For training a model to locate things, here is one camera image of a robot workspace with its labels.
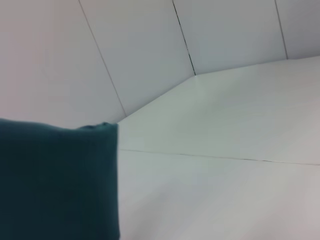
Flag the teal blue printed T-shirt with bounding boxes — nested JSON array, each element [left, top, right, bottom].
[[0, 118, 122, 240]]

